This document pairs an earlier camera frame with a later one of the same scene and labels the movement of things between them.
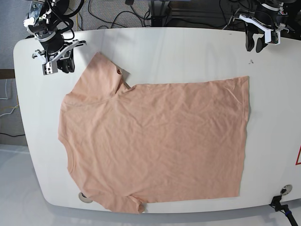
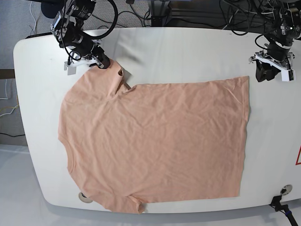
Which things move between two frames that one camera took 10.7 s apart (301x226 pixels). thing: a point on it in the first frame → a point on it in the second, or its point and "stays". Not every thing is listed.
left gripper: (265, 16) → (265, 71)
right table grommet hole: (286, 189) stays
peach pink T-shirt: (130, 146) stays
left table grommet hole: (83, 197) stays
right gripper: (54, 44) → (83, 45)
